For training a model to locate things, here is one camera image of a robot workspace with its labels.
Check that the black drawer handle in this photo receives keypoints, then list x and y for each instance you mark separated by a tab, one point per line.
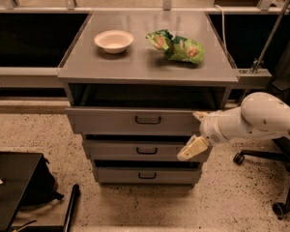
147	120

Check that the grey drawer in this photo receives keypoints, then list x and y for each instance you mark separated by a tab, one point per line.
146	172
120	121
133	147

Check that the black bag on floor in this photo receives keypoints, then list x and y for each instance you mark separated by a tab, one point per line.
42	188

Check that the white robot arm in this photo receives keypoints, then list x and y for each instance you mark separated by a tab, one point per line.
260	116

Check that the grey drawer cabinet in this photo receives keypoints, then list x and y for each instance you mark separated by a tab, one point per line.
141	77

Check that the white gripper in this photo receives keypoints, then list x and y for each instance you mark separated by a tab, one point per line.
210	129

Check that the grey middle drawer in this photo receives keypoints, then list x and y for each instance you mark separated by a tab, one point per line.
133	147

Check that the white paper bowl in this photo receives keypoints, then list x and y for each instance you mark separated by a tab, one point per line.
114	41

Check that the green chip bag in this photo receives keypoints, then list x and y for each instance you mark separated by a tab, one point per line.
176	48

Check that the grey top drawer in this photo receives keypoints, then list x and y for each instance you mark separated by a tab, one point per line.
120	121

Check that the black bar on floor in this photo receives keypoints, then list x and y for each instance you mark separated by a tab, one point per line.
71	207

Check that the grey bottom drawer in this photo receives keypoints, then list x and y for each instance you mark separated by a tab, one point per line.
146	172

